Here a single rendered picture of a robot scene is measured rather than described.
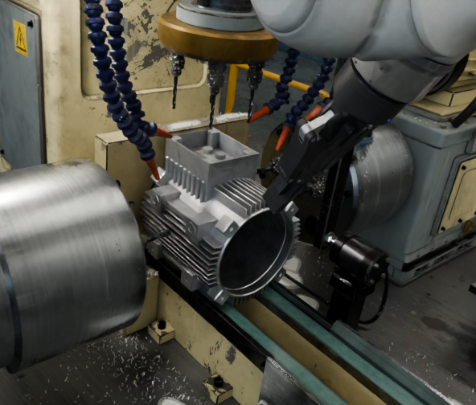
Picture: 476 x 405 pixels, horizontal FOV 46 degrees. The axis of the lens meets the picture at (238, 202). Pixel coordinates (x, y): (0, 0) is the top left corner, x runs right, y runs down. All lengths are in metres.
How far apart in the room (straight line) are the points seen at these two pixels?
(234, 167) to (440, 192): 0.52
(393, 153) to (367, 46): 0.73
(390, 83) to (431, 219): 0.74
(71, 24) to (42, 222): 0.37
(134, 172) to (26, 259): 0.33
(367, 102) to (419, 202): 0.64
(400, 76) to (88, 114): 0.60
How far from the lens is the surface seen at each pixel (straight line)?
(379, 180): 1.05
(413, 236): 1.23
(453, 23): 0.36
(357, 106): 0.57
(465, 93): 1.30
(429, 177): 1.17
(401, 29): 0.36
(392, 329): 1.16
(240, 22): 0.81
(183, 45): 0.80
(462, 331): 1.23
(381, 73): 0.54
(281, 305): 0.94
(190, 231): 0.83
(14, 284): 0.66
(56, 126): 0.98
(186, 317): 0.97
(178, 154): 0.91
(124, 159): 0.91
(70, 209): 0.69
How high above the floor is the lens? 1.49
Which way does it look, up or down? 28 degrees down
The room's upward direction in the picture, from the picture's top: 8 degrees clockwise
